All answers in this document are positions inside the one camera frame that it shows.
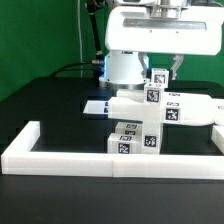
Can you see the white chair back frame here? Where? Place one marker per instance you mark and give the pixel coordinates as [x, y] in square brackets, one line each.
[176, 108]

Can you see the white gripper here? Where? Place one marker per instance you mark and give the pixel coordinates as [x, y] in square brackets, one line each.
[164, 26]

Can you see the white sheet with markers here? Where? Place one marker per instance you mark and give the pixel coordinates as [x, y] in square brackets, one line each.
[96, 107]

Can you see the white chair seat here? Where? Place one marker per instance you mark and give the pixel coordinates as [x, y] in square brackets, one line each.
[152, 134]

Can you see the white U-shaped fence frame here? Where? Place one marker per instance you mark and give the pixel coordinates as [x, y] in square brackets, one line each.
[19, 158]

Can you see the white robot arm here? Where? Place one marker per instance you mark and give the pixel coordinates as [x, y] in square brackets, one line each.
[120, 68]

